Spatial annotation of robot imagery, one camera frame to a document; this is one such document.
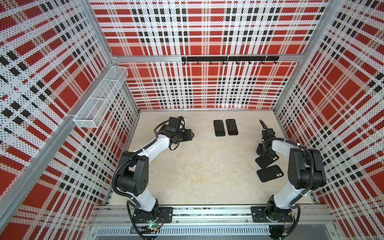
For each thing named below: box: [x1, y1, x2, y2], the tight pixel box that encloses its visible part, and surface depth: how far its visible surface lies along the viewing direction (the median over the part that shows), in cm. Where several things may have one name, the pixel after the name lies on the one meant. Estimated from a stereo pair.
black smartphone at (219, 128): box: [213, 119, 226, 137], surface depth 113 cm
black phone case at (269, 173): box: [256, 165, 284, 183], surface depth 92 cm
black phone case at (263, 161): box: [255, 153, 279, 169], surface depth 94 cm
